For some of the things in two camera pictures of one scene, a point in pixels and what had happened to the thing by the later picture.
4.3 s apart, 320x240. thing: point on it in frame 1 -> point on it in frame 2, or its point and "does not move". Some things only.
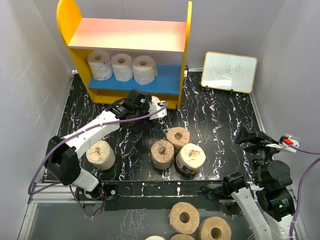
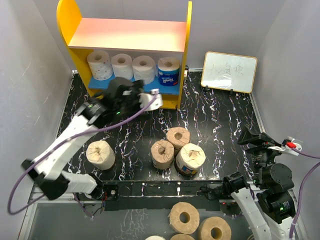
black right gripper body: [260, 142] does not move
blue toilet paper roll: [155, 100] -> [168, 71]
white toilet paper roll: [144, 69] does not move
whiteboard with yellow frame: [229, 72] does not move
